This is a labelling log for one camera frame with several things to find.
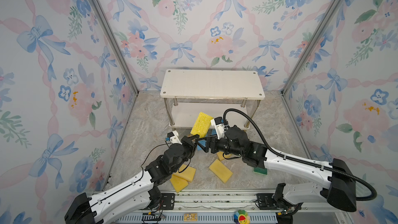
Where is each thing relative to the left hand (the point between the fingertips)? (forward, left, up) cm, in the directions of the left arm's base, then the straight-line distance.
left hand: (201, 133), depth 72 cm
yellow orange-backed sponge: (-12, +7, -20) cm, 24 cm away
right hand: (-3, +1, 0) cm, 3 cm away
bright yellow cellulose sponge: (+5, 0, 0) cm, 5 cm away
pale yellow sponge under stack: (-12, -8, +2) cm, 14 cm away
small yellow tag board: (-30, +5, -21) cm, 37 cm away
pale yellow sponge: (-9, -11, -23) cm, 27 cm away
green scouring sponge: (-10, -32, -21) cm, 40 cm away
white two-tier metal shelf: (+14, -15, +11) cm, 23 cm away
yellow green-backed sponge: (-16, +11, -22) cm, 29 cm away
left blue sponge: (-7, -1, +6) cm, 9 cm away
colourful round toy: (-30, -18, -21) cm, 41 cm away
